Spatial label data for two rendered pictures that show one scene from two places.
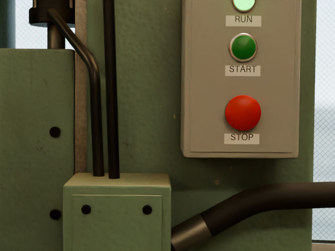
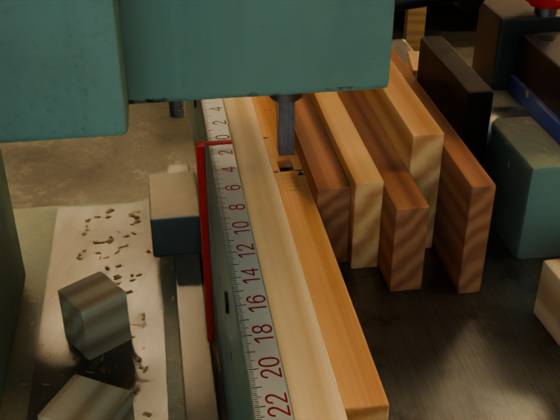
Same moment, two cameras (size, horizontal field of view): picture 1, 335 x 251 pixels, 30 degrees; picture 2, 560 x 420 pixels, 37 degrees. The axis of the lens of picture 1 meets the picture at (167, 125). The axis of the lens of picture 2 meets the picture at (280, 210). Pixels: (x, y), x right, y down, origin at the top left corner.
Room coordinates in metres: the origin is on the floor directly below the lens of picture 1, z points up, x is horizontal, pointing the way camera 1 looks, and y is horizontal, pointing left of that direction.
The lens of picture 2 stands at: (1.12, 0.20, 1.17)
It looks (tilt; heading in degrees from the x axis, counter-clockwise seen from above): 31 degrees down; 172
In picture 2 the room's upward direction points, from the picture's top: straight up
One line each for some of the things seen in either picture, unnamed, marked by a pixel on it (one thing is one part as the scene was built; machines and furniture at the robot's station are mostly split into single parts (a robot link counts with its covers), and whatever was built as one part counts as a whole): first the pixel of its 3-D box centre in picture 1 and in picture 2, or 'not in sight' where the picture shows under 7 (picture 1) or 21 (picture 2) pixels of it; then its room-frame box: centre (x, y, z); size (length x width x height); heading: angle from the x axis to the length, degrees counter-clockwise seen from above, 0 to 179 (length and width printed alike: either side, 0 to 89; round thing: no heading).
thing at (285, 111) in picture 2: not in sight; (285, 112); (0.70, 0.26, 0.97); 0.01 x 0.01 x 0.05; 1
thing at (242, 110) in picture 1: (243, 112); not in sight; (0.53, -0.06, 1.36); 0.03 x 0.01 x 0.03; 91
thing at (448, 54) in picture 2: not in sight; (492, 127); (0.68, 0.39, 0.95); 0.09 x 0.07 x 0.09; 1
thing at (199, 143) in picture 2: not in sight; (218, 247); (0.70, 0.22, 0.89); 0.02 x 0.01 x 0.14; 91
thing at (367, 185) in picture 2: not in sight; (335, 157); (0.67, 0.30, 0.93); 0.17 x 0.02 x 0.06; 1
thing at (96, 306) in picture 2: not in sight; (95, 315); (0.67, 0.13, 0.82); 0.03 x 0.03 x 0.04; 34
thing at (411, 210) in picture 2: not in sight; (357, 147); (0.65, 0.31, 0.93); 0.24 x 0.02 x 0.05; 1
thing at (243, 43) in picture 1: (243, 47); not in sight; (0.53, -0.06, 1.42); 0.02 x 0.01 x 0.02; 91
